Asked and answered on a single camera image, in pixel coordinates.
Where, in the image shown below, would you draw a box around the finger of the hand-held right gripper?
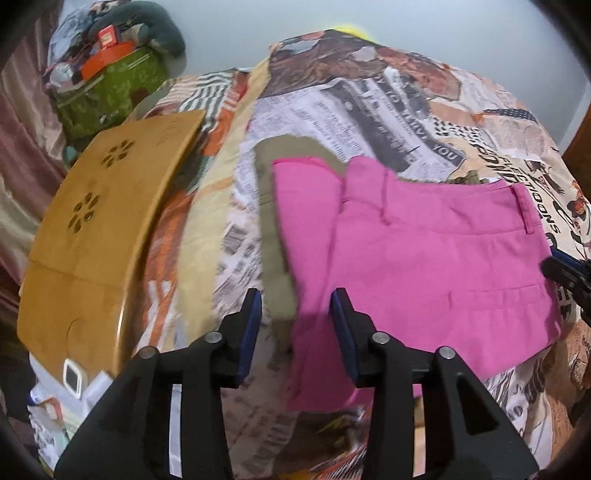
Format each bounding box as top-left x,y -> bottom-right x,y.
540,249 -> 591,306

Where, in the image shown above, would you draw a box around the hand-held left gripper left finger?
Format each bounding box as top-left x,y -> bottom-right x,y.
54,288 -> 263,480

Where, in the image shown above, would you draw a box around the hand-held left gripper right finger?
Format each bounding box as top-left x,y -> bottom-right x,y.
330,287 -> 539,480

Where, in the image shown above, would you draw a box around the pink pants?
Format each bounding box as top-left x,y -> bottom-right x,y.
270,156 -> 564,411

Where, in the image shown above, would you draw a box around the olive green pants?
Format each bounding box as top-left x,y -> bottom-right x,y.
253,136 -> 483,344

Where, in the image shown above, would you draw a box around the wooden door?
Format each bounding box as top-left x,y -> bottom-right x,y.
561,106 -> 591,181

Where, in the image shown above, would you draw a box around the wooden lap board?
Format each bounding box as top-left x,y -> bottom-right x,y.
16,109 -> 207,384

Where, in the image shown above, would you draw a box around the small white device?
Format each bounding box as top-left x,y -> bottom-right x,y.
62,357 -> 88,398

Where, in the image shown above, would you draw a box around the printed blanket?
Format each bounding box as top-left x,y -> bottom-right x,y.
120,28 -> 591,480

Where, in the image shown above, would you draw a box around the green patterned bag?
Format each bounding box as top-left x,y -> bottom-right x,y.
53,44 -> 169,141

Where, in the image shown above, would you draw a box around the pink brown curtain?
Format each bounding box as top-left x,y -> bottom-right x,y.
0,4 -> 70,287

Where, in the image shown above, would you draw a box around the orange container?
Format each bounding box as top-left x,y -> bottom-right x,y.
81,41 -> 137,79

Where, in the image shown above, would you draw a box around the grey neck pillow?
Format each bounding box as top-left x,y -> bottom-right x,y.
104,0 -> 186,58

